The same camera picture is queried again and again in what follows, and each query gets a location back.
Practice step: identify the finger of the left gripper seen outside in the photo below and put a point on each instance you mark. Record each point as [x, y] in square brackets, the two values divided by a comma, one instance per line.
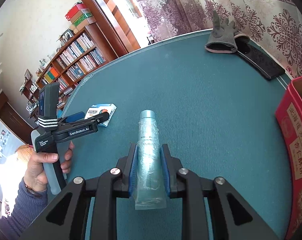
[74, 117]

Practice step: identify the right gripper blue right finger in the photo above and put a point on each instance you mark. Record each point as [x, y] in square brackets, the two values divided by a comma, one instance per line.
[165, 170]

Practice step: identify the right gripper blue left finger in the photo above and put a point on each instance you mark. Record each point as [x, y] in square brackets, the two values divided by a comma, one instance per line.
[133, 156]

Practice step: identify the teal cosmetic tube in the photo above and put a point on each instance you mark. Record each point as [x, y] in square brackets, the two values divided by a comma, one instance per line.
[150, 191]

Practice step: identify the purple sleeve left forearm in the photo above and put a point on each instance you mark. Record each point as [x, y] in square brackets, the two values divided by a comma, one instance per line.
[28, 205]

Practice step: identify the person's left hand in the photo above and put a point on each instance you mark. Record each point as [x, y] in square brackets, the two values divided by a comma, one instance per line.
[35, 177]

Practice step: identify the blue white medicine box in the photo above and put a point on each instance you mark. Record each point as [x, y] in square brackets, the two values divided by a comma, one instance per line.
[99, 109]

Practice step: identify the wooden bookshelf with books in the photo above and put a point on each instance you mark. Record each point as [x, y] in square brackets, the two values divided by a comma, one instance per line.
[83, 53]

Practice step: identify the stacked coloured boxes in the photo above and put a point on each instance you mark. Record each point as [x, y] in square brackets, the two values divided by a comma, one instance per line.
[79, 16]

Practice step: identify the red biscuit tin box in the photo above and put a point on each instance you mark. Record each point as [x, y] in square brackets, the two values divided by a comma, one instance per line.
[289, 117]

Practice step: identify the grey rubber glove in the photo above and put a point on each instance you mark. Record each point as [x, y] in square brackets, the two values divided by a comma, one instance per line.
[222, 36]

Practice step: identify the black flat case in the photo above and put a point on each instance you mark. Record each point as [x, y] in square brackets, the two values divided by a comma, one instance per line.
[260, 61]

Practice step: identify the patterned lace curtain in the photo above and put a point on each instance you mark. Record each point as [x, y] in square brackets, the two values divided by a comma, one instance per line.
[275, 25]

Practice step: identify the wooden door frame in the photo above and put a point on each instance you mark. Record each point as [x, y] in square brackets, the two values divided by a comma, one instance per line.
[113, 26]

